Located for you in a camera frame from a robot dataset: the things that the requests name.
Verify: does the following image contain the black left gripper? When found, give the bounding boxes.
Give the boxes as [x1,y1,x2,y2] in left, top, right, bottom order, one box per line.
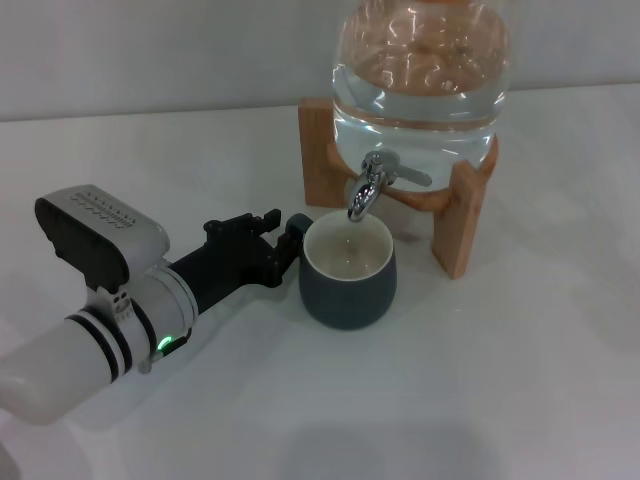
[169,208,305,317]

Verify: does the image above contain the black ceramic cup white inside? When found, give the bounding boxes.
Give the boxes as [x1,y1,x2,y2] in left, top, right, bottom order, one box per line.
[285,212,399,331]

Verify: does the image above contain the chrome metal faucet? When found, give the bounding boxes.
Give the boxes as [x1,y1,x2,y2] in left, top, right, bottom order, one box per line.
[347,152,434,222]

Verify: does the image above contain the clear glass water dispenser jar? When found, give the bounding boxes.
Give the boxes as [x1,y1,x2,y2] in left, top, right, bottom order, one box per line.
[331,0,511,194]

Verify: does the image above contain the wooden dispenser stand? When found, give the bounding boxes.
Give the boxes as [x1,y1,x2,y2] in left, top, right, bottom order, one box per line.
[298,97,501,280]

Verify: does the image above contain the silver black wrist camera box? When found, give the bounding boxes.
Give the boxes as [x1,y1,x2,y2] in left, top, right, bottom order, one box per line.
[34,184,172,292]

